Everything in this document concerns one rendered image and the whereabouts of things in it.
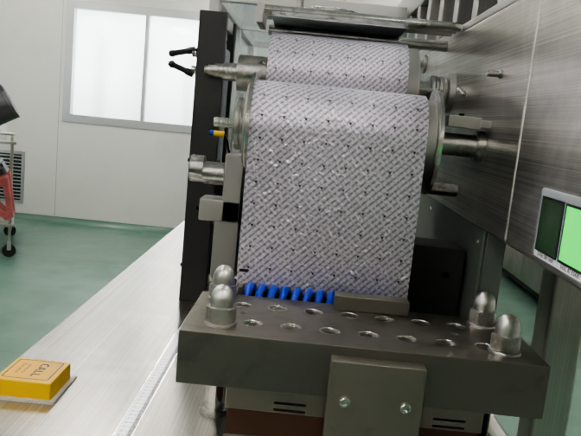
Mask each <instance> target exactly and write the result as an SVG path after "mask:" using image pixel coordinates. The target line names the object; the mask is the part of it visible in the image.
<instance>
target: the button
mask: <svg viewBox="0 0 581 436"><path fill-rule="evenodd" d="M70 369H71V364H70V363H69V362H54V361H45V360H36V359H28V358H17V359H16V360H15V361H14V362H13V363H11V364H10V366H9V367H7V368H6V369H5V370H3V371H2V372H1V373H0V395H5V396H14V397H22V398H31V399H39V400H48V401H50V400H51V399H52V398H53V397H54V396H55V395H56V394H57V393H58V392H59V390H60V389H61V388H62V387H63V386H64V385H65V384H66V383H67V381H68V380H69V379H70Z"/></svg>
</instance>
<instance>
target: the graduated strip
mask: <svg viewBox="0 0 581 436"><path fill-rule="evenodd" d="M191 310H192V307H190V309H189V311H188V313H187V315H186V316H185V318H184V319H183V320H182V322H181V324H180V326H179V327H178V329H177V330H176V333H175V334H174V336H173V337H172V338H171V340H170V341H169V344H168V345H167V347H166V348H165V350H164V352H163V353H162V355H161V356H160V358H159V359H158V361H157V363H156V365H155V367H154V368H153V369H152V370H151V372H150V374H149V376H148V378H147V379H146V381H145V382H144V385H143V386H142V387H141V389H140V390H139V392H138V393H137V396H136V397H135V399H134V401H133V402H132V403H131V405H130V407H129V408H128V410H127V411H126V413H125V415H124V417H123V419H122V420H121V421H120V422H119V424H118V426H117V428H116V430H115V431H114V433H113V434H112V436H132V435H133V434H134V432H135V431H136V429H137V427H138V425H139V423H140V421H141V419H142V418H143V417H144V414H145V412H146V410H147V409H148V407H149V405H150V403H151V401H152V400H153V398H154V396H155V394H156V392H157V390H158V389H159V387H160V385H161V383H162V382H163V379H164V377H165V376H166V375H167V373H168V371H169V368H170V367H171V365H172V363H173V361H174V360H175V358H176V356H177V350H178V337H179V329H180V328H181V327H182V325H183V323H184V321H185V320H186V318H187V316H188V314H189V313H190V312H191Z"/></svg>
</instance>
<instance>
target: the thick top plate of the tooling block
mask: <svg viewBox="0 0 581 436"><path fill-rule="evenodd" d="M208 295H209V292H202V293H201V295H200V297H199V298H198V299H197V301H196V303H195V305H194V307H193V308H192V310H191V312H190V313H189V314H188V316H187V318H186V320H185V321H184V323H183V325H182V327H181V328H180V329H179V337H178V350H177V361H176V382H181V383H190V384H199V385H208V386H216V387H224V388H241V389H250V390H258V391H267V392H275V393H284V394H300V395H309V396H318V397H327V389H328V381H329V366H330V358H331V355H338V356H355V357H364V358H373V359H381V360H390V361H398V362H415V363H423V364H424V365H425V368H426V370H427V375H426V381H425V393H424V400H423V406H422V407H428V408H437V409H445V410H454V411H463V412H471V413H480V414H496V415H505V416H514V417H522V418H531V419H540V420H542V418H543V413H544V407H545V402H546V392H547V387H548V382H549V376H550V371H551V367H550V366H549V365H548V364H547V363H546V362H545V361H544V360H543V359H542V358H541V357H540V356H539V355H538V354H537V353H536V352H535V351H534V350H533V349H532V348H531V347H530V346H529V345H528V344H527V343H526V342H525V341H524V340H523V339H521V344H520V352H521V356H520V357H517V358H508V357H503V356H498V355H495V354H493V353H491V352H489V351H488V346H489V345H490V338H491V333H492V332H493V331H494V330H481V329H477V328H474V327H471V326H469V325H468V324H467V320H468V319H469V318H468V317H454V316H445V315H437V314H428V313H419V312H410V311H408V316H398V315H389V314H380V313H372V312H363V311H347V310H338V309H334V305H333V304H324V303H316V302H307V301H298V300H289V299H281V298H264V297H255V296H246V295H238V294H236V298H237V301H236V302H234V304H233V305H234V306H236V307H237V309H236V319H235V320H236V322H237V324H236V326H235V327H232V328H229V329H217V328H212V327H209V326H207V325H205V324H204V319H205V318H206V311H207V304H210V300H208Z"/></svg>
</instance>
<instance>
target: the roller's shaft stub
mask: <svg viewBox="0 0 581 436"><path fill-rule="evenodd" d="M486 148H487V136H486V133H485V132H484V131H476V132H475V133H474V134H473V135H469V134H461V133H451V132H445V133H444V142H443V149H442V155H447V156H456V157H470V160H471V161H472V162H474V163H480V162H481V161H482V160H483V159H484V156H485V152H486Z"/></svg>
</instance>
